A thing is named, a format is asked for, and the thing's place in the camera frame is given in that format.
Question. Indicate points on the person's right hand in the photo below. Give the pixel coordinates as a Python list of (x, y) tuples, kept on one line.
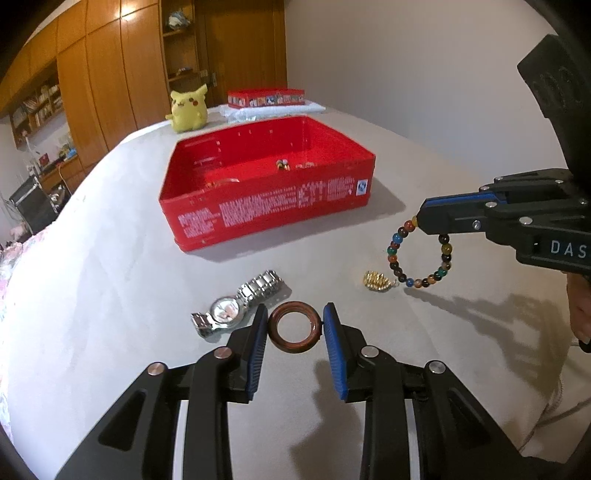
[(581, 309)]

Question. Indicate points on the pink plush toy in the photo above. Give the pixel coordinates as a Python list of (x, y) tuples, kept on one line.
[(17, 230)]

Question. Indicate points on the yellow plush toy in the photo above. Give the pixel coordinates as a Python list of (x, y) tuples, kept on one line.
[(187, 110)]

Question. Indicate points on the white lace cloth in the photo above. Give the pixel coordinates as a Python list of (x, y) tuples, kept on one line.
[(240, 113)]

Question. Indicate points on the row of books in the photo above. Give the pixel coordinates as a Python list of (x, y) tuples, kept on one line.
[(39, 104)]

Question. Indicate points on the red tin lid with pictures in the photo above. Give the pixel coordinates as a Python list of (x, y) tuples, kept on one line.
[(265, 98)]

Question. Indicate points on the black chair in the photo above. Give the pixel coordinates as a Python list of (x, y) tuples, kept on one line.
[(32, 205)]

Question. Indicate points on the silver wristwatch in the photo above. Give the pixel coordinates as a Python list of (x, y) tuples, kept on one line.
[(226, 309)]

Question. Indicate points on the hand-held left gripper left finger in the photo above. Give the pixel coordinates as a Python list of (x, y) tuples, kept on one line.
[(256, 353)]

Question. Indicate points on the wooden door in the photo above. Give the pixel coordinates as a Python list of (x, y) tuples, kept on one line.
[(244, 46)]

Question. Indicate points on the pink floral quilt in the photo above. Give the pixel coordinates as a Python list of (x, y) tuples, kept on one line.
[(11, 258)]

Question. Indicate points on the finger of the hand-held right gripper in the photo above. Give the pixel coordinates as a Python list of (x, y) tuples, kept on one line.
[(461, 199), (455, 219)]

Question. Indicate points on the red tin box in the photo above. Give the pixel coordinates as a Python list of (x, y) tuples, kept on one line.
[(268, 203)]

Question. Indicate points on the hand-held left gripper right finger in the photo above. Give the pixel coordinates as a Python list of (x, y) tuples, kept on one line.
[(334, 353)]

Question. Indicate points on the wooden desk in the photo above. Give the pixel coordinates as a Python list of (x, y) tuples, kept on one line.
[(64, 173)]

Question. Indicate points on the grey bed sheet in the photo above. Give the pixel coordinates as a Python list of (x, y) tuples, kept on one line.
[(115, 300)]

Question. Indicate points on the wooden wardrobe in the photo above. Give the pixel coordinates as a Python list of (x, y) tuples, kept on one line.
[(111, 74)]

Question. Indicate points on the blue white toy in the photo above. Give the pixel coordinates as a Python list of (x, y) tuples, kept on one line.
[(178, 18)]

